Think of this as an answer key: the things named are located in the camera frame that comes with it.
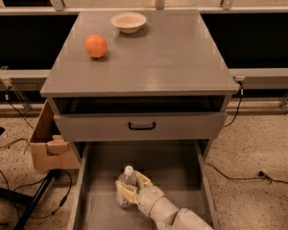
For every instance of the metal railing frame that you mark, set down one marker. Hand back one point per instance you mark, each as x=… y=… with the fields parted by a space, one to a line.
x=28 y=74

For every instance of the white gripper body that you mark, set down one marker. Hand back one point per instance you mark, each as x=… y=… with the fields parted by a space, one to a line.
x=146 y=196

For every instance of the grey upper drawer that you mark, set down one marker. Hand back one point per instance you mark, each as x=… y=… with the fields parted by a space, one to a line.
x=89 y=128

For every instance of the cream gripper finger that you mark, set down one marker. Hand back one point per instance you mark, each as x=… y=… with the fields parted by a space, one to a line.
x=126 y=194
x=143 y=181

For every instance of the clear plastic water bottle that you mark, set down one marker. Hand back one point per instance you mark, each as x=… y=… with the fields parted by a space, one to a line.
x=128 y=177

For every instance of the orange fruit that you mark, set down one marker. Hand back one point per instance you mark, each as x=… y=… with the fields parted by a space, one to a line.
x=96 y=46

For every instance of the grey open middle drawer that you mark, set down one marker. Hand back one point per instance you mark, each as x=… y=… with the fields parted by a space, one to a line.
x=177 y=168

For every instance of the cardboard box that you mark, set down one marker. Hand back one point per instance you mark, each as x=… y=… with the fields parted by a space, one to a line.
x=48 y=149

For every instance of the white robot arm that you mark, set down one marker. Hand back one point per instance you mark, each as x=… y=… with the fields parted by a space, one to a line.
x=167 y=216

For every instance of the grey drawer cabinet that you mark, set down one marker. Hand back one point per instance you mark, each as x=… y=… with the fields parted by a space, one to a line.
x=171 y=66

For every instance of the black tripod stand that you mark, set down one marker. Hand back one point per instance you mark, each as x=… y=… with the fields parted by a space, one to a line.
x=26 y=204

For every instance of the white paper bowl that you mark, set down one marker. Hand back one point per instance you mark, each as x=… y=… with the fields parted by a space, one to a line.
x=128 y=22

